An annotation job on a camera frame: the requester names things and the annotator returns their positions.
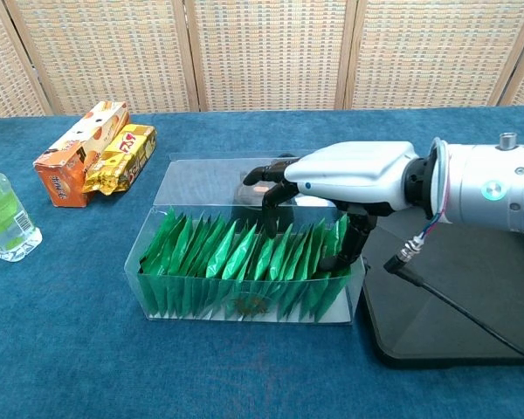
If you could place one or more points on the blue table cloth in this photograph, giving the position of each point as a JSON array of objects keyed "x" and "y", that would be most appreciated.
[{"x": 70, "y": 349}]

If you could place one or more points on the clear green-label water bottle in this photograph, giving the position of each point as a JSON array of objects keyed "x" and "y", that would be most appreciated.
[{"x": 4, "y": 218}]

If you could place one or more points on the green plastic bag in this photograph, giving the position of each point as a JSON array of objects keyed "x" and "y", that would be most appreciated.
[{"x": 341, "y": 231}]

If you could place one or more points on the black square plastic tray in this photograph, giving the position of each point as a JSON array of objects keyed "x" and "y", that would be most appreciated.
[{"x": 419, "y": 331}]

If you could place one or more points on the clear plastic tea box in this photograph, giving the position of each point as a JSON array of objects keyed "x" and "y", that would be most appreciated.
[{"x": 192, "y": 183}]

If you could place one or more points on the woven rattan folding screen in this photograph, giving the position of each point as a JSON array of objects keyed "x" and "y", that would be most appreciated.
[{"x": 266, "y": 52}]

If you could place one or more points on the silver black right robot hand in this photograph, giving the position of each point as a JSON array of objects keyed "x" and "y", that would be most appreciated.
[{"x": 353, "y": 170}]

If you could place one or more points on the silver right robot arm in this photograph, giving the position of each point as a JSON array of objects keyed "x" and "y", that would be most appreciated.
[{"x": 484, "y": 192}]

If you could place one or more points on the yellow gold snack packet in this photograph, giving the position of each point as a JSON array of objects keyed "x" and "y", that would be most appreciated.
[{"x": 126, "y": 153}]

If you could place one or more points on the orange biscuit box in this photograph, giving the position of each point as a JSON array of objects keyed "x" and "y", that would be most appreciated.
[{"x": 70, "y": 157}]

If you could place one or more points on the small black teapot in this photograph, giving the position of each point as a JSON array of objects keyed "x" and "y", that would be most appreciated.
[{"x": 249, "y": 194}]

